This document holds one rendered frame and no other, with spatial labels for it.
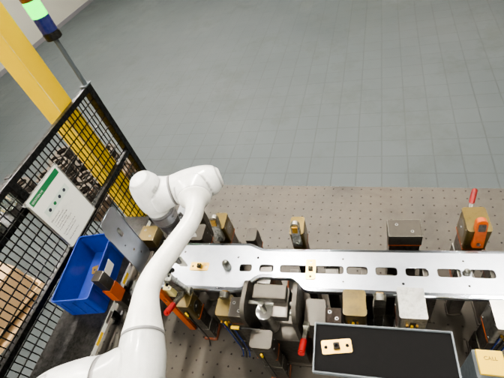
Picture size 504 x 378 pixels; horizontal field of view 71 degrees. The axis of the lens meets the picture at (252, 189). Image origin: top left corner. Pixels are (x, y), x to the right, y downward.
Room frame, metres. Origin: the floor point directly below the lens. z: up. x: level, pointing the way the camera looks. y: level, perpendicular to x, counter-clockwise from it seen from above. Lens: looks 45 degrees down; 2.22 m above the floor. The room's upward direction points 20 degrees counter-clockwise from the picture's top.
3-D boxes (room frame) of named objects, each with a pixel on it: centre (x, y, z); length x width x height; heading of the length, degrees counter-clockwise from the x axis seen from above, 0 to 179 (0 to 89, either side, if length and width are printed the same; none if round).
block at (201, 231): (1.10, 0.30, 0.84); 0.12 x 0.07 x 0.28; 156
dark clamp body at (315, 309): (0.48, -0.05, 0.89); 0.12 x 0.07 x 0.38; 156
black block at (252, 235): (0.97, 0.06, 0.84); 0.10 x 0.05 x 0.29; 156
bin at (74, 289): (0.97, 0.75, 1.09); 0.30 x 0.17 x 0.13; 163
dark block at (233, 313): (0.58, 0.19, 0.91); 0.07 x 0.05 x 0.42; 156
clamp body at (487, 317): (0.29, -0.57, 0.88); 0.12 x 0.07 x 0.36; 156
